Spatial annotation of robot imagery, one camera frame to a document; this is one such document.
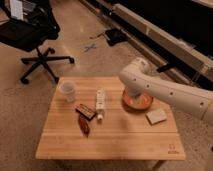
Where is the orange ceramic bowl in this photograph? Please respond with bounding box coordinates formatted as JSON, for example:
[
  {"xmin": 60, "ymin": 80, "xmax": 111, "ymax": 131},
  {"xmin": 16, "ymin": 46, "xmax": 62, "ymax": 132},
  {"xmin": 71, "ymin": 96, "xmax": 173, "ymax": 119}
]
[{"xmin": 122, "ymin": 91, "xmax": 153, "ymax": 110}]

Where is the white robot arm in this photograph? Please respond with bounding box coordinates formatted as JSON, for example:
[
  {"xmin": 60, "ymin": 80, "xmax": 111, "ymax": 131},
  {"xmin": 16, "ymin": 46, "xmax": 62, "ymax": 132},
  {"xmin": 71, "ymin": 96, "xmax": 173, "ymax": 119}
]
[{"xmin": 119, "ymin": 58, "xmax": 213, "ymax": 126}]

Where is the beige sponge block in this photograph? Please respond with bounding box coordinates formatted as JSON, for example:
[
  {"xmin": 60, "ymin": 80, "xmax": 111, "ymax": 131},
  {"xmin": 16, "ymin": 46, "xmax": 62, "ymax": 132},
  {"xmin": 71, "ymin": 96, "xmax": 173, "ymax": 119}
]
[{"xmin": 146, "ymin": 109, "xmax": 167, "ymax": 125}]

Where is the white plastic bottle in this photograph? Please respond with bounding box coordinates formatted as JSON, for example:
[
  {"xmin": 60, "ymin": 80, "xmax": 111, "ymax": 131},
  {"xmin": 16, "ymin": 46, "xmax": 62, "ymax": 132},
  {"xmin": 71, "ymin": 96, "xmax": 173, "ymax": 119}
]
[{"xmin": 96, "ymin": 89, "xmax": 105, "ymax": 121}]

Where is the wooden table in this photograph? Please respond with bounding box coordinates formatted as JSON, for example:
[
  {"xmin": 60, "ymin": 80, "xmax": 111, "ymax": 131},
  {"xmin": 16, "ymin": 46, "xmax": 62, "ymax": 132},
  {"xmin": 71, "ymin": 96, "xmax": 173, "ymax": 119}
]
[{"xmin": 36, "ymin": 77, "xmax": 186, "ymax": 160}]

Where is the dark brown chocolate box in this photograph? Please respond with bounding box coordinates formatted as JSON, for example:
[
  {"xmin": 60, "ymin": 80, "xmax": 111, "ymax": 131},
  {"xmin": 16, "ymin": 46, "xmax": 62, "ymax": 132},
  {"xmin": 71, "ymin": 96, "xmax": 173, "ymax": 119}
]
[{"xmin": 75, "ymin": 104, "xmax": 96, "ymax": 121}]

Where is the black bag on floor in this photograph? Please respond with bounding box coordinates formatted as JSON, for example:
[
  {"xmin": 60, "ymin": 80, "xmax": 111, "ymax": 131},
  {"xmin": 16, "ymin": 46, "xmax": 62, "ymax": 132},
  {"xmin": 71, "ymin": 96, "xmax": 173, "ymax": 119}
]
[{"xmin": 105, "ymin": 28, "xmax": 127, "ymax": 46}]

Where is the red-brown snack packet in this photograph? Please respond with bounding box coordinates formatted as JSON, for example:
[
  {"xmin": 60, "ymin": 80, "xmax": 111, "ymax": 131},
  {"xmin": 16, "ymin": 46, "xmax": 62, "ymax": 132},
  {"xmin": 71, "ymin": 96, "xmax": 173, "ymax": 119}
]
[{"xmin": 78, "ymin": 116, "xmax": 90, "ymax": 137}]

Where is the clear plastic cup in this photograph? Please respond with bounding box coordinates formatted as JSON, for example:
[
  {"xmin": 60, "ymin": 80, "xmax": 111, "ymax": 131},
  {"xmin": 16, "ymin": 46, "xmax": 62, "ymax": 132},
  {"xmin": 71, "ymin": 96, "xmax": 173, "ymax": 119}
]
[{"xmin": 59, "ymin": 81, "xmax": 75, "ymax": 102}]

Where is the black office chair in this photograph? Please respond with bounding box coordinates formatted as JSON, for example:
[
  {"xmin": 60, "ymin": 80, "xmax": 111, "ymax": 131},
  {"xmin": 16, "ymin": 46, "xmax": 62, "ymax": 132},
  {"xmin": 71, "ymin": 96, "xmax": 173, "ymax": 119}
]
[{"xmin": 0, "ymin": 0, "xmax": 75, "ymax": 84}]

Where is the long white wall rail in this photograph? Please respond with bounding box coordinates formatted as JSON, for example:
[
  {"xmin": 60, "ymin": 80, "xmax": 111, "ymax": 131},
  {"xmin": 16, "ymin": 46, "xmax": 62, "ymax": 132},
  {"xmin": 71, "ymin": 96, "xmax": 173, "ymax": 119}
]
[{"xmin": 80, "ymin": 0, "xmax": 213, "ymax": 81}]

